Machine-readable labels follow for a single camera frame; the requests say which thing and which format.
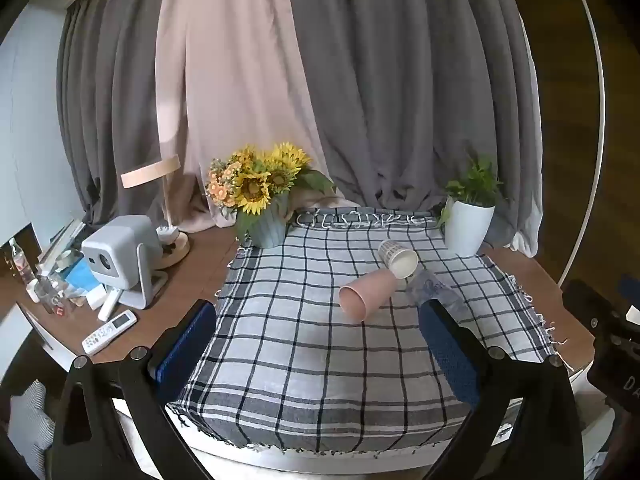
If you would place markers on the white arc floor lamp pole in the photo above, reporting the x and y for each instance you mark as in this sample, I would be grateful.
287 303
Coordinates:
592 110

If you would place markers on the grey curtain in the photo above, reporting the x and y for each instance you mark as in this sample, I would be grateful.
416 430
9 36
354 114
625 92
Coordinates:
400 85

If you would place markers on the wooden desk lamp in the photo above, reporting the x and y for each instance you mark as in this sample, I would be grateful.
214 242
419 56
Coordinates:
160 200

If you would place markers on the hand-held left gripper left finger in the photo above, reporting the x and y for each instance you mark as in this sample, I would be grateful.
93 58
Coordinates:
187 342

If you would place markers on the white patterned paper cup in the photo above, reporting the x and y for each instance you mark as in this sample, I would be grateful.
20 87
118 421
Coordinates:
398 257

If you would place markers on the clear plastic bottle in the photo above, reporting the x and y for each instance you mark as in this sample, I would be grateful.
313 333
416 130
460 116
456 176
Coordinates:
22 265

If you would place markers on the grey projector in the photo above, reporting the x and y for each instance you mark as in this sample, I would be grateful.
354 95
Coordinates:
120 255

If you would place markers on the blue-grey ribbed vase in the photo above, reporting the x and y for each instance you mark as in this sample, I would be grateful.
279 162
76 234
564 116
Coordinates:
267 227

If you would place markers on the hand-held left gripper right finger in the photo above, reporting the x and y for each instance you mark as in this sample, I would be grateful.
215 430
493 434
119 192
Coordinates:
450 345

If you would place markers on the sunflower bouquet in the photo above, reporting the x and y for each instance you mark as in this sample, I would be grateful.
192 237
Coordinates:
260 180

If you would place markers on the green potted plant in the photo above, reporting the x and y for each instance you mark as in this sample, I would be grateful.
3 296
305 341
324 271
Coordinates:
472 185

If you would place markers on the pink cup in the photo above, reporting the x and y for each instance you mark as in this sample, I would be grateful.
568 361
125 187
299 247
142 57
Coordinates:
367 292

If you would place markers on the pink curtain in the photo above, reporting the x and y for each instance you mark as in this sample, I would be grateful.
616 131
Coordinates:
225 75

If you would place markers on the white plant pot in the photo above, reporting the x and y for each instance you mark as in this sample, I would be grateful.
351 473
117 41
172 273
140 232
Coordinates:
466 230

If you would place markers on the blue cloth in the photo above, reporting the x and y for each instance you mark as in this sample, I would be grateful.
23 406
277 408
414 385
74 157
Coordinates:
82 277

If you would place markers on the checkered tablecloth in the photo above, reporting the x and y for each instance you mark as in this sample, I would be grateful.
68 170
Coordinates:
360 350

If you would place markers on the small white remote control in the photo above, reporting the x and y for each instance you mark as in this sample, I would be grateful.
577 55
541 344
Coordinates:
108 304

